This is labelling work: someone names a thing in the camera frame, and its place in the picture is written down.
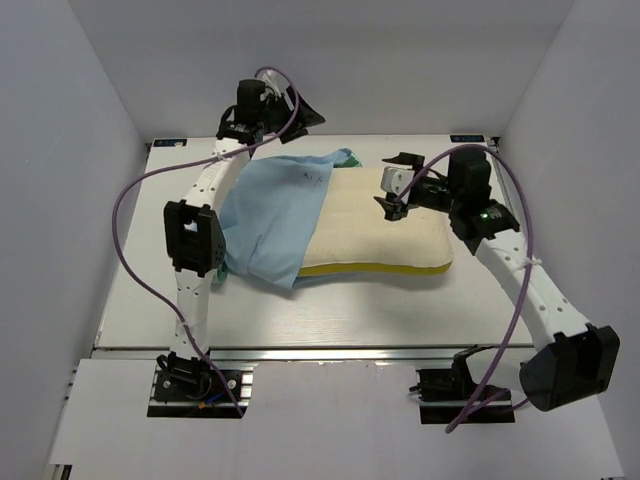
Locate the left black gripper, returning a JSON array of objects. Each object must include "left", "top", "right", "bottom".
[{"left": 257, "top": 85, "right": 325, "bottom": 144}]

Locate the cream yellow foam pillow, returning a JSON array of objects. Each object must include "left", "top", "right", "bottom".
[{"left": 298, "top": 167, "right": 454, "bottom": 278}]

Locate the light blue pillowcase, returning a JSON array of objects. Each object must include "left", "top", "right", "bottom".
[{"left": 217, "top": 148, "right": 361, "bottom": 289}]

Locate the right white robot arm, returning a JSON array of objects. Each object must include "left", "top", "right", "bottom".
[{"left": 377, "top": 144, "right": 620, "bottom": 413}]

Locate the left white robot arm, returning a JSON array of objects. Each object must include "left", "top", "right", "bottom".
[{"left": 158, "top": 76, "right": 325, "bottom": 399}]

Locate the right blue table sticker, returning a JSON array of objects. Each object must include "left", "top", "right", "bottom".
[{"left": 449, "top": 134, "right": 485, "bottom": 143}]

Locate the blue table sticker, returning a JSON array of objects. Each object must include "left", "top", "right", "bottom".
[
  {"left": 449, "top": 134, "right": 485, "bottom": 143},
  {"left": 152, "top": 138, "right": 187, "bottom": 148}
]

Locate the left blue table sticker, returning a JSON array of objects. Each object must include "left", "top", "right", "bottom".
[{"left": 152, "top": 138, "right": 187, "bottom": 148}]

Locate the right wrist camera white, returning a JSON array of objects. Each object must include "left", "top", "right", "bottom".
[{"left": 380, "top": 166, "right": 415, "bottom": 204}]

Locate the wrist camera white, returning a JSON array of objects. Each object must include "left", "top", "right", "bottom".
[
  {"left": 380, "top": 166, "right": 415, "bottom": 204},
  {"left": 255, "top": 69, "right": 281, "bottom": 97}
]

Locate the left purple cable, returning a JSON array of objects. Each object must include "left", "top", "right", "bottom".
[{"left": 111, "top": 65, "right": 301, "bottom": 419}]

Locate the purple cable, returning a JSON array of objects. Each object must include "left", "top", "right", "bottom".
[
  {"left": 111, "top": 65, "right": 301, "bottom": 419},
  {"left": 394, "top": 143, "right": 532, "bottom": 432}
]

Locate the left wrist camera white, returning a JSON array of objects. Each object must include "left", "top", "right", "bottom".
[{"left": 255, "top": 69, "right": 281, "bottom": 97}]

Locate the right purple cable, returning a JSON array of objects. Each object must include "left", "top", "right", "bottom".
[{"left": 394, "top": 143, "right": 532, "bottom": 432}]

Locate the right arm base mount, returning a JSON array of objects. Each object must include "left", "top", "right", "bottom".
[{"left": 408, "top": 345, "right": 515, "bottom": 425}]

